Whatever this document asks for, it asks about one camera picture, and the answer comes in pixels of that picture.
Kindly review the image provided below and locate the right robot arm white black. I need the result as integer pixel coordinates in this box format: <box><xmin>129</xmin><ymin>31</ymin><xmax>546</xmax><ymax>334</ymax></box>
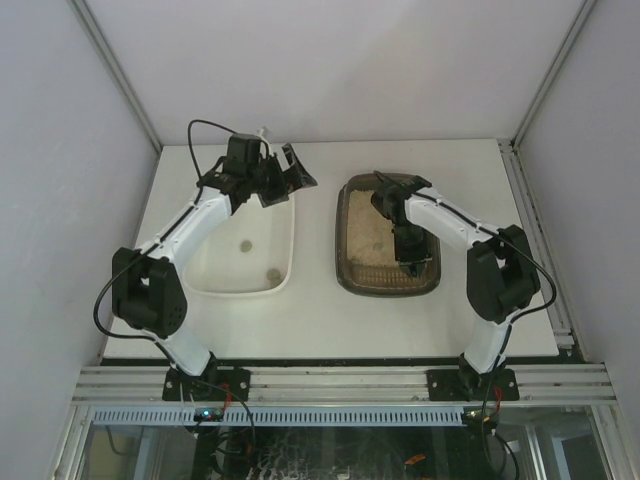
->
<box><xmin>371</xmin><ymin>172</ymin><xmax>542</xmax><ymax>378</ymax></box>

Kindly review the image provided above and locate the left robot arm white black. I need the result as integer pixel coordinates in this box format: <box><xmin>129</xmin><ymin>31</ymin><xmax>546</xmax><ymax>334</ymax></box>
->
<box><xmin>103</xmin><ymin>133</ymin><xmax>317</xmax><ymax>377</ymax></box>

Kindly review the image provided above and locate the dark brown litter box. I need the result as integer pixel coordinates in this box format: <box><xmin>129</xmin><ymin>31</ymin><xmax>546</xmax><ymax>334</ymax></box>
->
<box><xmin>335</xmin><ymin>173</ymin><xmax>441</xmax><ymax>298</ymax></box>

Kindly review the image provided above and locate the white plastic waste bin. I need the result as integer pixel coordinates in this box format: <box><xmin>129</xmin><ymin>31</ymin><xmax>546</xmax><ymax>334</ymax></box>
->
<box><xmin>183</xmin><ymin>196</ymin><xmax>295</xmax><ymax>297</ymax></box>

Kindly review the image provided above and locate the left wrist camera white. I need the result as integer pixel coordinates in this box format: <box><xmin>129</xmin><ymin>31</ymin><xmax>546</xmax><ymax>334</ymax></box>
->
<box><xmin>256</xmin><ymin>127</ymin><xmax>268</xmax><ymax>142</ymax></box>

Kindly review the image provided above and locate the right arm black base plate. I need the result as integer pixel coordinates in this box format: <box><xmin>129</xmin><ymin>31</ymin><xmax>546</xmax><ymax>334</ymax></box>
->
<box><xmin>426</xmin><ymin>368</ymin><xmax>520</xmax><ymax>402</ymax></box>

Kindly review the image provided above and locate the aluminium right corner post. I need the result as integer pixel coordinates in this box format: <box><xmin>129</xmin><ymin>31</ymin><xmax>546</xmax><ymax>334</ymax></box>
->
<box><xmin>513</xmin><ymin>0</ymin><xmax>600</xmax><ymax>149</ymax></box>

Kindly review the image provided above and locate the aluminium corner post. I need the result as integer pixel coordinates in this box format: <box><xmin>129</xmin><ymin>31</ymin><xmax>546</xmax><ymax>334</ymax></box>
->
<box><xmin>68</xmin><ymin>0</ymin><xmax>163</xmax><ymax>155</ymax></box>
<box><xmin>513</xmin><ymin>0</ymin><xmax>600</xmax><ymax>149</ymax></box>

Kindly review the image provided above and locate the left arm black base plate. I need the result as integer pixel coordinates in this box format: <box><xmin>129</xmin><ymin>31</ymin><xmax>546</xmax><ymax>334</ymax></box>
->
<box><xmin>162</xmin><ymin>368</ymin><xmax>251</xmax><ymax>402</ymax></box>

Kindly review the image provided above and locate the aluminium left corner post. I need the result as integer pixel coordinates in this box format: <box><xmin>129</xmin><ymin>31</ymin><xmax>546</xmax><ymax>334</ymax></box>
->
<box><xmin>68</xmin><ymin>0</ymin><xmax>163</xmax><ymax>155</ymax></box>

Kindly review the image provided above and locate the aluminium front mounting rail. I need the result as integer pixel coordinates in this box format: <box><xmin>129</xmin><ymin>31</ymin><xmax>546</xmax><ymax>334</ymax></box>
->
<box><xmin>72</xmin><ymin>364</ymin><xmax>617</xmax><ymax>407</ymax></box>

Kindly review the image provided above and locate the grey slotted cable duct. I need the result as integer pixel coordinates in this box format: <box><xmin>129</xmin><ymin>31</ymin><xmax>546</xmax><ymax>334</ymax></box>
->
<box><xmin>93</xmin><ymin>406</ymin><xmax>464</xmax><ymax>427</ymax></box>

